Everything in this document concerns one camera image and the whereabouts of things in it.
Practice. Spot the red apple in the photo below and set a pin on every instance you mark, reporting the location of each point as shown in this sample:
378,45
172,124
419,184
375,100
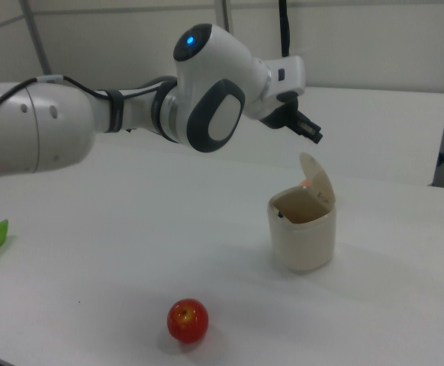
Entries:
187,321

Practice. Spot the beige garbage bin body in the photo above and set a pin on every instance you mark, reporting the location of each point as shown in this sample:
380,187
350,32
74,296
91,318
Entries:
302,248

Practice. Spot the beige garbage bin lid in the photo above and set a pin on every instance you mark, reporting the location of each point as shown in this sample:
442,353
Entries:
319,179

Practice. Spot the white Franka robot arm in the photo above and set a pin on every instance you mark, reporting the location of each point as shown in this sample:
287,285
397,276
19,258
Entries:
206,95

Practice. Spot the slim grey metal frame post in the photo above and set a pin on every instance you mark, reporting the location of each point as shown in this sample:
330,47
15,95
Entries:
38,42

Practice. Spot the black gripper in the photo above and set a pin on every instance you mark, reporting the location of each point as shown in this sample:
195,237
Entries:
283,114

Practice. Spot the orange peach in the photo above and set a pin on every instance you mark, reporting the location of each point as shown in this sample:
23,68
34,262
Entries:
305,183

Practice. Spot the black camera pole with base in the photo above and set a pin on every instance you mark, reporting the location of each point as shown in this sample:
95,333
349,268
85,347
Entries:
284,26

